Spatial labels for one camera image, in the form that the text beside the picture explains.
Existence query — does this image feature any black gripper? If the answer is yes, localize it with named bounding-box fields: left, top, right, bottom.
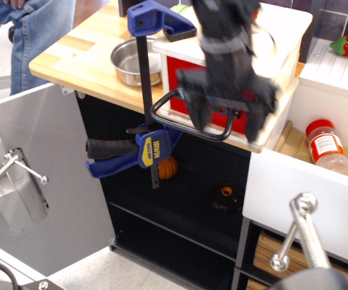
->
left=179, top=69, right=277, bottom=143

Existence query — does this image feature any black metal drawer handle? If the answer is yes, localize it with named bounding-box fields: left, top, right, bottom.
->
left=149, top=71, right=243, bottom=142

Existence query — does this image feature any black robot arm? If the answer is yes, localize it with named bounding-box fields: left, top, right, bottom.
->
left=176, top=1, right=277, bottom=142

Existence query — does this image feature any white wooden box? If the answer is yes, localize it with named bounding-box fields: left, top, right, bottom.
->
left=152, top=4, right=312, bottom=153

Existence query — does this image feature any blue Irwin bar clamp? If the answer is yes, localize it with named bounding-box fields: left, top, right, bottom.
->
left=86, top=1, right=197, bottom=189

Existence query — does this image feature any orange toy pumpkin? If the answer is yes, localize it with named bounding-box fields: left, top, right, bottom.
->
left=158, top=156, right=178, bottom=179

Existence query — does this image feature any dark round orange-centred toy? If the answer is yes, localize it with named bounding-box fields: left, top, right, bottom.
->
left=208, top=182, right=245, bottom=214

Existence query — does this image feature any red toy bell pepper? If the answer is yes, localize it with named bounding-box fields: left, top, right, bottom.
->
left=252, top=9, right=259, bottom=20

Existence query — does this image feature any white toy sink unit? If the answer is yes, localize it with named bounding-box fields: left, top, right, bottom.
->
left=242, top=39, right=348, bottom=262

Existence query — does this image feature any red lid spice jar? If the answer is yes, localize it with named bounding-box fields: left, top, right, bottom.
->
left=305, top=119, right=348, bottom=175

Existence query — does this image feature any green toy vegetable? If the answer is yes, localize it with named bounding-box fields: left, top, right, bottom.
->
left=170, top=4, right=190, bottom=15

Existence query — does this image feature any stainless steel pot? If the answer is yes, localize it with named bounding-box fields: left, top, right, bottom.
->
left=111, top=36, right=162, bottom=87

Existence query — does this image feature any silver foreground clamp screw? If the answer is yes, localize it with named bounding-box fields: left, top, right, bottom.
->
left=270, top=192, right=331, bottom=272

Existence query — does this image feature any grey cabinet door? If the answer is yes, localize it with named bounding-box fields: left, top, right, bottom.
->
left=0, top=84, right=114, bottom=276

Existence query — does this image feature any person in blue jeans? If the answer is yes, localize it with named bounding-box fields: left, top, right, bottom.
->
left=0, top=0, right=76, bottom=95

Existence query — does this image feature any silver C-clamp on door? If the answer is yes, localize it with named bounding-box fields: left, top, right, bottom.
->
left=0, top=152, right=49, bottom=197

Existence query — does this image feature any black cabinet frame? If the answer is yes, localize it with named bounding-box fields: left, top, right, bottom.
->
left=76, top=94, right=253, bottom=290

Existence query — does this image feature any black cable lower left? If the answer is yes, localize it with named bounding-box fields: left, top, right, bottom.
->
left=0, top=260, right=21, bottom=290

